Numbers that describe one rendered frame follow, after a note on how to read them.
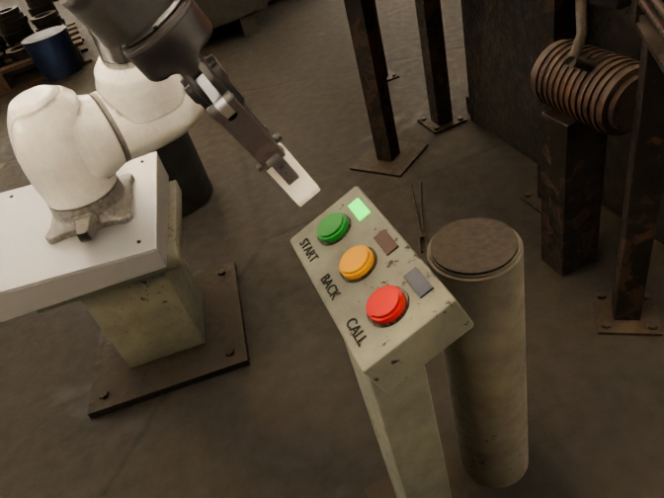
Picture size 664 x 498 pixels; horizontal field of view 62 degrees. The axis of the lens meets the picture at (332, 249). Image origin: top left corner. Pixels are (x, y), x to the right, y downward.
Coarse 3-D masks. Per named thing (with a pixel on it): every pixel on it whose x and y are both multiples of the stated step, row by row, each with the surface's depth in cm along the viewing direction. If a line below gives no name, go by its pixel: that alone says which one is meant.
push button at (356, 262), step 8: (352, 248) 60; (360, 248) 60; (368, 248) 59; (344, 256) 60; (352, 256) 60; (360, 256) 59; (368, 256) 58; (344, 264) 59; (352, 264) 59; (360, 264) 58; (368, 264) 58; (344, 272) 59; (352, 272) 58; (360, 272) 58
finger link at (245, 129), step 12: (228, 96) 46; (240, 108) 48; (216, 120) 47; (228, 120) 48; (240, 120) 49; (252, 120) 49; (240, 132) 50; (252, 132) 50; (264, 132) 51; (252, 144) 51; (264, 144) 52; (276, 144) 53; (264, 156) 53; (264, 168) 54
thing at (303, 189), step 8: (288, 152) 57; (288, 160) 58; (272, 168) 57; (296, 168) 58; (272, 176) 58; (280, 176) 58; (304, 176) 59; (280, 184) 59; (296, 184) 59; (304, 184) 60; (312, 184) 60; (288, 192) 60; (296, 192) 60; (304, 192) 60; (312, 192) 61; (296, 200) 60; (304, 200) 61
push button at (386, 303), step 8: (384, 288) 54; (392, 288) 54; (376, 296) 54; (384, 296) 54; (392, 296) 53; (400, 296) 53; (368, 304) 54; (376, 304) 53; (384, 304) 53; (392, 304) 52; (400, 304) 52; (368, 312) 54; (376, 312) 53; (384, 312) 52; (392, 312) 52; (400, 312) 52; (376, 320) 53; (384, 320) 52; (392, 320) 52
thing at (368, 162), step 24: (360, 0) 155; (360, 24) 160; (360, 48) 166; (360, 72) 171; (384, 72) 173; (384, 96) 175; (384, 120) 178; (384, 144) 185; (408, 144) 194; (360, 168) 189; (384, 168) 185
